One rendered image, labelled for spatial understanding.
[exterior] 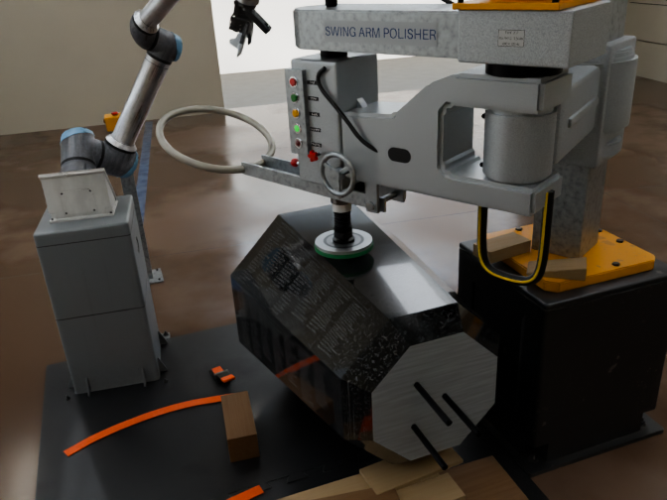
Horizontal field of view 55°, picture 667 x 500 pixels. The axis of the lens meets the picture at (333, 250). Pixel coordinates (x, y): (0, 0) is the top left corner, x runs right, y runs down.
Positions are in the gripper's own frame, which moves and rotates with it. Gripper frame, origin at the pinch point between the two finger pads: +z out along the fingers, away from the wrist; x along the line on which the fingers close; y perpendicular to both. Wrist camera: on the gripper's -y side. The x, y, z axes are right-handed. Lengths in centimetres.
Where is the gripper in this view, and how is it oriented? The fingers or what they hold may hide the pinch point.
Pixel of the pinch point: (244, 52)
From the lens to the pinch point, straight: 281.4
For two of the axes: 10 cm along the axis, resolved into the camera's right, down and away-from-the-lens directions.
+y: -9.5, -3.1, 0.0
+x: -1.9, 5.8, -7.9
